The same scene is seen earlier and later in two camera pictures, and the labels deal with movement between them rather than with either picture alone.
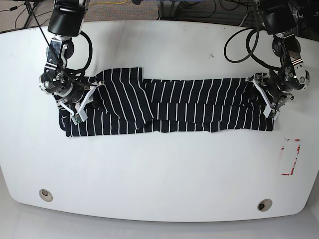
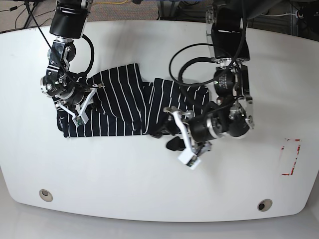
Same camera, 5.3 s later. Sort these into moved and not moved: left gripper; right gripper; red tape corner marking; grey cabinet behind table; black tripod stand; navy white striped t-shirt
Moved: right gripper; navy white striped t-shirt
Not moved: grey cabinet behind table; black tripod stand; red tape corner marking; left gripper
